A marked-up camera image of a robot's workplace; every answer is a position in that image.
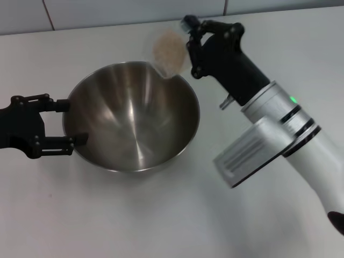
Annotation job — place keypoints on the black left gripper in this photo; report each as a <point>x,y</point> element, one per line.
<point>18,123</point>

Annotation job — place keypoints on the stainless steel mixing bowl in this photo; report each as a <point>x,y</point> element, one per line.
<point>129,121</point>

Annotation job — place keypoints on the clear plastic cup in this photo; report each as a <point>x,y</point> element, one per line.
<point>161,32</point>

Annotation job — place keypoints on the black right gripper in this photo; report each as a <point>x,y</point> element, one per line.
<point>228,64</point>

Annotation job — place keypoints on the black right camera mount bracket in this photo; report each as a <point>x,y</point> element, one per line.
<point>303,142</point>

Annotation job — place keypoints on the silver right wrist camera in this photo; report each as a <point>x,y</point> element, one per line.
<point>250,153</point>

